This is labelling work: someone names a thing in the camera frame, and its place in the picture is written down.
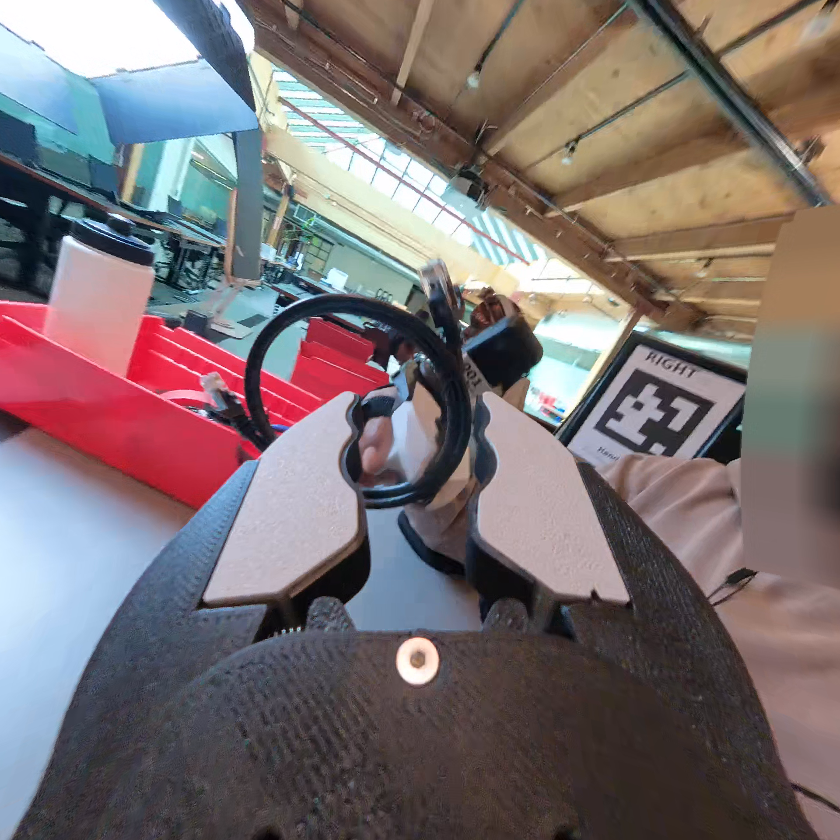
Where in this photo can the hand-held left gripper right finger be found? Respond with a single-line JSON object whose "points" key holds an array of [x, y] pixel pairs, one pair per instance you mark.
{"points": [[544, 518]]}

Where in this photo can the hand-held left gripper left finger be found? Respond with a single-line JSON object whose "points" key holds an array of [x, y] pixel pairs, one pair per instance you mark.
{"points": [[289, 518]]}

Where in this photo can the red plastic bin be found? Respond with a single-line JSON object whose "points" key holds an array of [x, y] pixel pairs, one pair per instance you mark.
{"points": [[334, 367], [98, 420]]}

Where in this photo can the person's right hand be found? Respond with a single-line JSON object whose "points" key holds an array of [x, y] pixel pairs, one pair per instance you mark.
{"points": [[377, 446]]}

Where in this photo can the red tape roll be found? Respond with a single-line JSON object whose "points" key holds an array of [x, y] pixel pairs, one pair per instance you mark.
{"points": [[184, 396]]}

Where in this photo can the white bottle with black cap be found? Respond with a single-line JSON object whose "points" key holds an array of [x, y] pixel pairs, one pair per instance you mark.
{"points": [[98, 308]]}

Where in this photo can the person's torso in pale sweater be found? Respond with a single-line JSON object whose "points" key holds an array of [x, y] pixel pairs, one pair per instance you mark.
{"points": [[774, 689]]}

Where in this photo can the studio light panel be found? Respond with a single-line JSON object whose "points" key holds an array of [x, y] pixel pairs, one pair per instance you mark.
{"points": [[164, 98]]}

